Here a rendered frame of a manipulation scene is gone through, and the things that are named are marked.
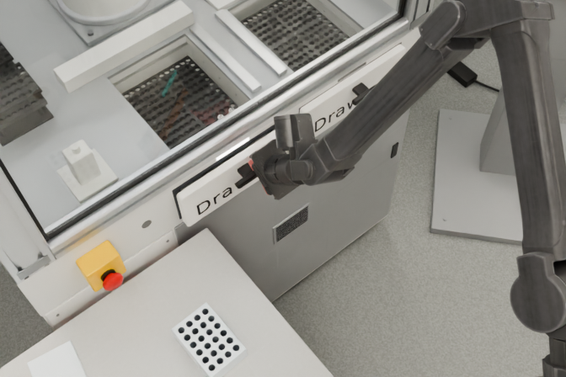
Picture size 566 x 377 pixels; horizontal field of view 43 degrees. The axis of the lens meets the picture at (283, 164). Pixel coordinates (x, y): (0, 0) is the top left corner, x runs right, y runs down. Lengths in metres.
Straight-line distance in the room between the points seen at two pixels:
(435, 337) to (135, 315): 1.09
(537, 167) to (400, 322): 1.39
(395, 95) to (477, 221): 1.40
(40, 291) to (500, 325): 1.43
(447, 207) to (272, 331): 1.15
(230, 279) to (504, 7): 0.81
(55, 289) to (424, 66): 0.80
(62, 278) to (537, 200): 0.87
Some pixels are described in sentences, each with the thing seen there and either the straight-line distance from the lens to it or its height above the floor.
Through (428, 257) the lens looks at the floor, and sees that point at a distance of 2.40.
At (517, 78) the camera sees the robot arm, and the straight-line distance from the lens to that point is 0.97.
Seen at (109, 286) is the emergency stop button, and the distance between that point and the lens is 1.39.
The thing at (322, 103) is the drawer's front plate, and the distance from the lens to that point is 1.52.
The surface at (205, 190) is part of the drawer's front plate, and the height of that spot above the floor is 0.91.
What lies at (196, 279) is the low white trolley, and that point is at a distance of 1.50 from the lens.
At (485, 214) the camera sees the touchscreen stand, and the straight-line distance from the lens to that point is 2.47.
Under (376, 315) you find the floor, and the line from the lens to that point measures 2.29.
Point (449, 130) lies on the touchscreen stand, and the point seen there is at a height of 0.03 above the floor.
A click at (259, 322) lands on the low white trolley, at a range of 1.45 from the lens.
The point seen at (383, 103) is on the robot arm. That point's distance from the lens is 1.11.
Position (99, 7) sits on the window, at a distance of 1.05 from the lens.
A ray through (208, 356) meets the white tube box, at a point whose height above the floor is 0.80.
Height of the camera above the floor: 2.11
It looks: 56 degrees down
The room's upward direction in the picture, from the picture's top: 2 degrees counter-clockwise
